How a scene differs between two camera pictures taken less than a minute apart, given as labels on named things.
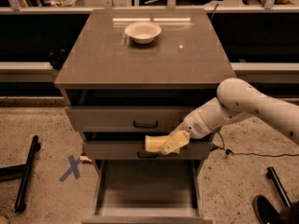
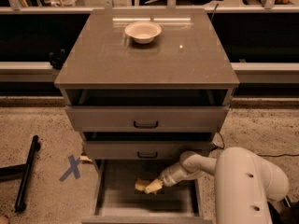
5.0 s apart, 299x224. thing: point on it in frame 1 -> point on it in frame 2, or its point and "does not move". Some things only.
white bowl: (143, 32) does not move
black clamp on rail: (57, 59) does not move
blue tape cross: (74, 168) does not move
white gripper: (195, 126) -> (167, 178)
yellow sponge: (153, 143) -> (141, 184)
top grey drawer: (130, 119) does not move
